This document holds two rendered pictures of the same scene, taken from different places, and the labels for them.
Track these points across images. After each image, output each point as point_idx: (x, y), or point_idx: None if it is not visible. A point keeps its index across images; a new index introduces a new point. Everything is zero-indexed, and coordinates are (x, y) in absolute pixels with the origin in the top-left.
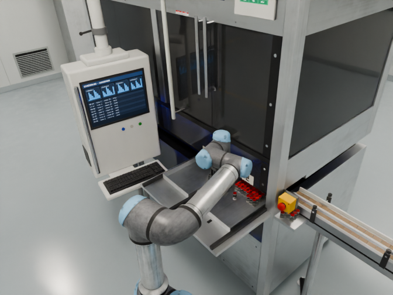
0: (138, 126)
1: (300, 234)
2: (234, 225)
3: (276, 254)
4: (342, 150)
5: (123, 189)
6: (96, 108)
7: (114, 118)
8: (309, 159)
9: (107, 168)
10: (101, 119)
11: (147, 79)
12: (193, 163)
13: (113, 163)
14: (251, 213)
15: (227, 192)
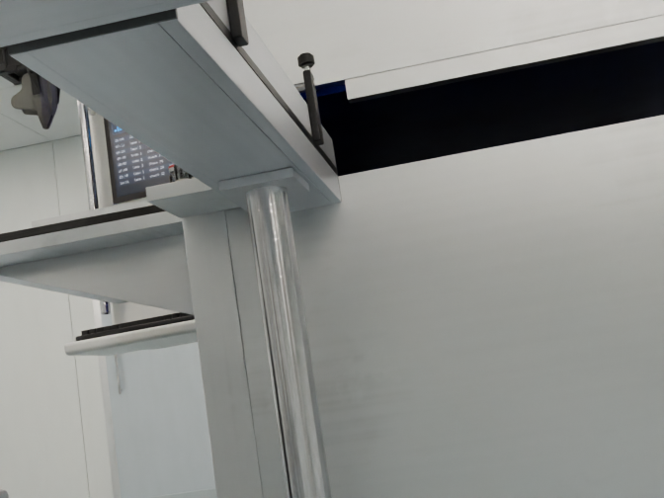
0: None
1: (451, 452)
2: (51, 219)
3: (271, 472)
4: (621, 31)
5: (109, 334)
6: (127, 150)
7: (165, 179)
8: (332, 10)
9: (140, 318)
10: (135, 179)
11: None
12: None
13: (155, 308)
14: (124, 205)
15: (33, 98)
